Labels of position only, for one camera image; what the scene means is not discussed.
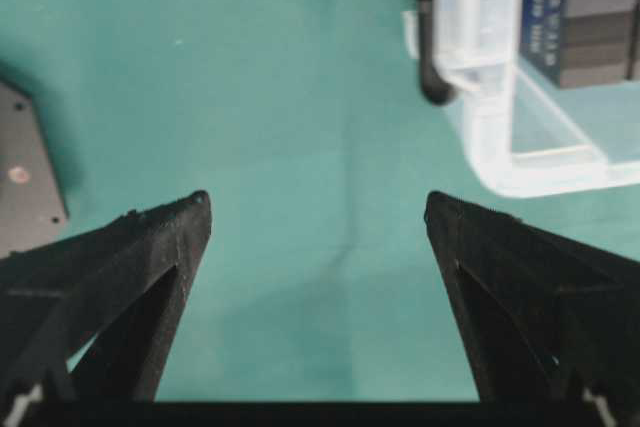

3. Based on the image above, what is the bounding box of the black metal base plate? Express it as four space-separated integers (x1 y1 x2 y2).
1 82 68 257

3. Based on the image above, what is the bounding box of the black camera box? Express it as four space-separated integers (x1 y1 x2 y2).
519 0 638 89

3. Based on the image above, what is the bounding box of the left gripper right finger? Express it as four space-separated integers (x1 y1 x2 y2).
424 191 639 426

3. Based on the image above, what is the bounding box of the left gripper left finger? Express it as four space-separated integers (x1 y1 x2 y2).
1 190 213 426

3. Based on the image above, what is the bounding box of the black cable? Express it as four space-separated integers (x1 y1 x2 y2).
416 0 457 107

